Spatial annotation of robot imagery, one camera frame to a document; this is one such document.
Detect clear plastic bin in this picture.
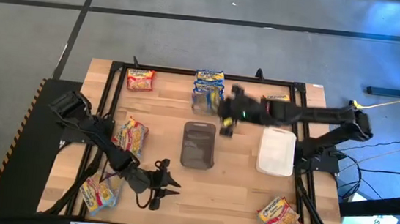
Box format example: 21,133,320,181
187,70,229,124

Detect black sleeved cable bundle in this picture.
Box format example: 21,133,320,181
42,141,105,220
289,171,351,224

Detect yellow extension cord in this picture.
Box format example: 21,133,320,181
358,85,400,113

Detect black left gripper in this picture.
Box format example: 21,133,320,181
119,154,184,214

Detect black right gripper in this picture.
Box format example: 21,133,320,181
215,83,273,141

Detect yellow power plug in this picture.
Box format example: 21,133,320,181
347,99,363,113

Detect dark blue Maruchan noodle pack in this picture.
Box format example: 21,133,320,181
193,79,226,95
191,89,225,107
195,68,226,84
190,100,222,117

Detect white plastic bin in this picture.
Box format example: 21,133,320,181
254,125,298,178

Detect grey translucent plastic bin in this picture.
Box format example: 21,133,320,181
179,120,219,171

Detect black platform with hazard stripe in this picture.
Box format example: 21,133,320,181
0,73,95,224

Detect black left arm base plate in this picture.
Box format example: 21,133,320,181
57,120,115,148

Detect black aluminium table frame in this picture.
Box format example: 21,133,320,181
63,57,340,224

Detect light blue Maruchan noodle pack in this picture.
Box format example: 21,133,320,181
111,115,151,158
97,170,127,209
78,173,117,218
256,193,303,224

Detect black desk beam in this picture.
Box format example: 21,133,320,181
337,187,400,223

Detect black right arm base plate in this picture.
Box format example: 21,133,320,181
292,141,343,175

